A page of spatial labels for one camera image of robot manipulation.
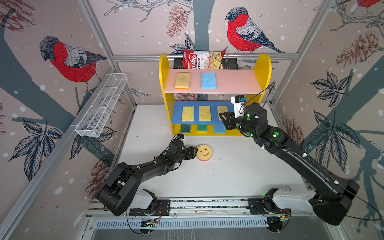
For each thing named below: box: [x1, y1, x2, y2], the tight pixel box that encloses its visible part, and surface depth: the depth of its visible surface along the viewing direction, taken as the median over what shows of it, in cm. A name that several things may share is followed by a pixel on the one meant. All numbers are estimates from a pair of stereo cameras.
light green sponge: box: [198, 124, 207, 132], surface depth 106 cm
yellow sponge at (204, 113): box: [199, 105, 212, 121], surface depth 97 cm
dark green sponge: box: [181, 124, 191, 134], surface depth 105 cm
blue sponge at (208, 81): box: [201, 73, 217, 90], surface depth 76 cm
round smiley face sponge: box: [196, 144, 213, 161], surface depth 92 cm
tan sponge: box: [175, 72, 191, 90], surface depth 74 cm
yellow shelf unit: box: [159, 53, 272, 137], surface depth 83 cm
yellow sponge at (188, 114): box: [182, 106, 194, 122], surface depth 97 cm
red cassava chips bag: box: [182, 50, 226, 70], surface depth 88 cm
